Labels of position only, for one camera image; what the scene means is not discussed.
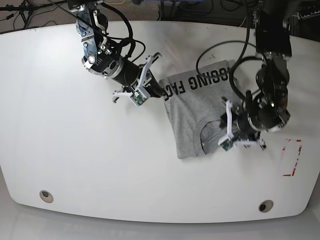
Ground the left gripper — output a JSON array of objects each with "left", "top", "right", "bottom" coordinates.
[{"left": 218, "top": 99, "right": 266, "bottom": 150}]

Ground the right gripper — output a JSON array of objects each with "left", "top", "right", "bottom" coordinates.
[{"left": 111, "top": 52, "right": 166, "bottom": 103}]

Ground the grey T-shirt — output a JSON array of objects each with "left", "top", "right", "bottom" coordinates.
[{"left": 159, "top": 60, "right": 240, "bottom": 159}]

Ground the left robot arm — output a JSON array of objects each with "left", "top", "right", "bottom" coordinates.
[{"left": 218, "top": 0, "right": 292, "bottom": 151}]

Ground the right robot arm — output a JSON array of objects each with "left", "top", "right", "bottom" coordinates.
[{"left": 67, "top": 0, "right": 165, "bottom": 107}]

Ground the red tape rectangle marking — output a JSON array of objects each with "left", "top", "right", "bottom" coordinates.
[{"left": 280, "top": 138, "right": 303, "bottom": 177}]

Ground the white power strip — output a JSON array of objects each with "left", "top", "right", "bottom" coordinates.
[{"left": 298, "top": 5, "right": 320, "bottom": 20}]

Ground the black tripod stand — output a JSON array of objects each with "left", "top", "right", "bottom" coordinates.
[{"left": 0, "top": 0, "right": 67, "bottom": 31}]

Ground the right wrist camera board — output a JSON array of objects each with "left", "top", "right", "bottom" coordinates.
[{"left": 129, "top": 90, "right": 147, "bottom": 107}]

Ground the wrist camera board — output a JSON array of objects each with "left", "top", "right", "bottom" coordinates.
[
  {"left": 220, "top": 139, "right": 234, "bottom": 152},
  {"left": 129, "top": 90, "right": 147, "bottom": 107}
]

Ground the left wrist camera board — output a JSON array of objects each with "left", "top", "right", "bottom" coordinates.
[{"left": 220, "top": 139, "right": 234, "bottom": 152}]

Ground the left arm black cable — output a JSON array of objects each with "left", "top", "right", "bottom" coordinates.
[{"left": 195, "top": 0, "right": 266, "bottom": 106}]

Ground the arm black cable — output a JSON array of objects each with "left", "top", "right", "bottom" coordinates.
[
  {"left": 195, "top": 0, "right": 266, "bottom": 106},
  {"left": 44, "top": 0, "right": 147, "bottom": 66}
]

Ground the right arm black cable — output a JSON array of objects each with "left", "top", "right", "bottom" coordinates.
[{"left": 44, "top": 0, "right": 147, "bottom": 66}]

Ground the right table cable grommet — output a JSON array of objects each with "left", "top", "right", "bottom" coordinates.
[{"left": 258, "top": 199, "right": 274, "bottom": 213}]

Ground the table cable grommet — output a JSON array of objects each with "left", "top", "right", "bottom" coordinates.
[
  {"left": 39, "top": 190, "right": 54, "bottom": 204},
  {"left": 258, "top": 199, "right": 274, "bottom": 213}
]

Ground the left table cable grommet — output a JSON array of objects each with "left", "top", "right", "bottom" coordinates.
[{"left": 39, "top": 190, "right": 54, "bottom": 204}]

